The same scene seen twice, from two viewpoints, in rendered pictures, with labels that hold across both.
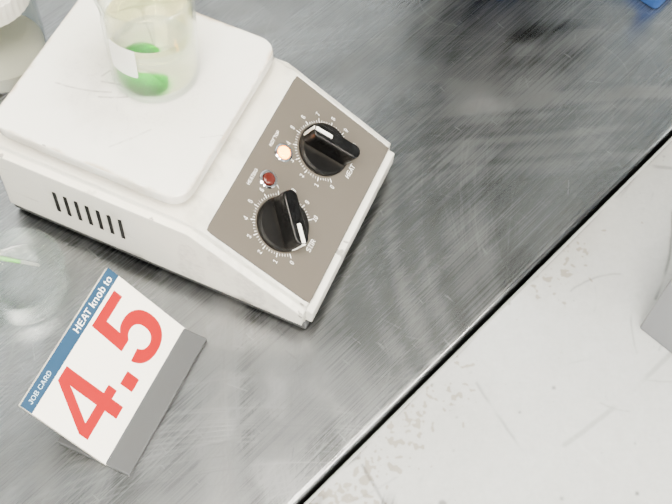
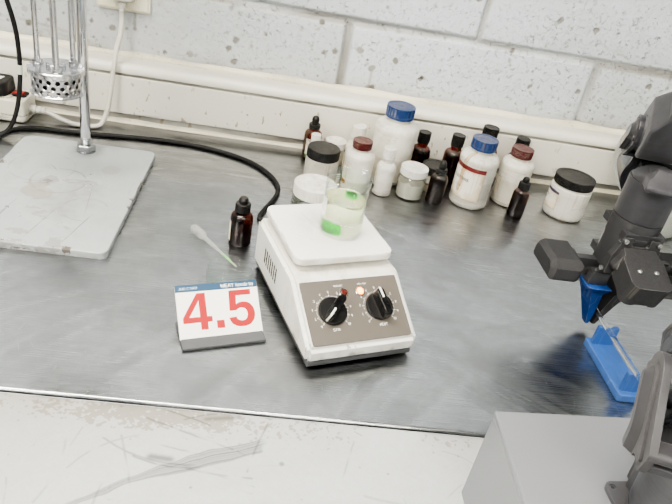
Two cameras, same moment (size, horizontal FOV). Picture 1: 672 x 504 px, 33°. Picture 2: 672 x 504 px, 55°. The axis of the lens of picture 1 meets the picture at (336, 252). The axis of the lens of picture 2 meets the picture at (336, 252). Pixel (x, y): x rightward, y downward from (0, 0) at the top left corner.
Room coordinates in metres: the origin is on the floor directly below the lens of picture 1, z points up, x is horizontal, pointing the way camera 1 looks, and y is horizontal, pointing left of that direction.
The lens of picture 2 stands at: (-0.09, -0.34, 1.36)
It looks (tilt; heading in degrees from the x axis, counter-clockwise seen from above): 32 degrees down; 43
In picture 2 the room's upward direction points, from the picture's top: 11 degrees clockwise
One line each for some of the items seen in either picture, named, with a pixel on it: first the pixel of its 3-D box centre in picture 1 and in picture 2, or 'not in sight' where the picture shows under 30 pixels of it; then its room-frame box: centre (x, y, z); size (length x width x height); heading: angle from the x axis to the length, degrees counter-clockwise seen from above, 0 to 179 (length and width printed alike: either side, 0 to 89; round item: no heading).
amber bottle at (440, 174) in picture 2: not in sight; (438, 181); (0.71, 0.22, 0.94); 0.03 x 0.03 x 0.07
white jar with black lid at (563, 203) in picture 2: not in sight; (568, 195); (0.91, 0.09, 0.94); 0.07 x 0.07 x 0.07
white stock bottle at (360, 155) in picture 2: not in sight; (358, 164); (0.62, 0.31, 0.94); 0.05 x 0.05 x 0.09
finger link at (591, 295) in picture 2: not in sight; (582, 298); (0.63, -0.10, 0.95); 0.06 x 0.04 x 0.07; 53
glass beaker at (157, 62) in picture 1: (150, 22); (346, 202); (0.39, 0.11, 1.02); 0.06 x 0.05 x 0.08; 1
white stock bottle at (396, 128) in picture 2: not in sight; (393, 142); (0.70, 0.32, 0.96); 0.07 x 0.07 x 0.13
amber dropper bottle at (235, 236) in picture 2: not in sight; (241, 219); (0.35, 0.25, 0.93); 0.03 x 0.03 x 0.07
